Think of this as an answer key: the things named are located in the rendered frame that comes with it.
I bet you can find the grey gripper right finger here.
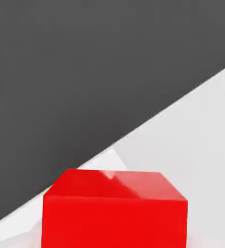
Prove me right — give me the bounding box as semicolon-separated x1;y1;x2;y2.
187;233;199;248

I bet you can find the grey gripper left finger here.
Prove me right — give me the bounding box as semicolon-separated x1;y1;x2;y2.
0;219;43;248

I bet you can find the small red cube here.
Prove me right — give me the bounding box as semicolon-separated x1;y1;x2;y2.
41;168;189;248

